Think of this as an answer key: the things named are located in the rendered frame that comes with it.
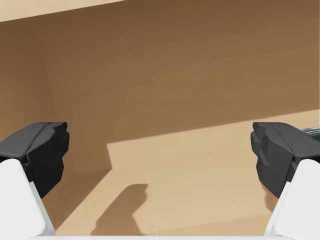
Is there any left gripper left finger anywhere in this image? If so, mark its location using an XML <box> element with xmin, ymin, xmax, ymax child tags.
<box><xmin>0</xmin><ymin>121</ymin><xmax>70</xmax><ymax>237</ymax></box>

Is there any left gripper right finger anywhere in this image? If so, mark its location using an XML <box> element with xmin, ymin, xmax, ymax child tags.
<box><xmin>250</xmin><ymin>121</ymin><xmax>320</xmax><ymax>237</ymax></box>

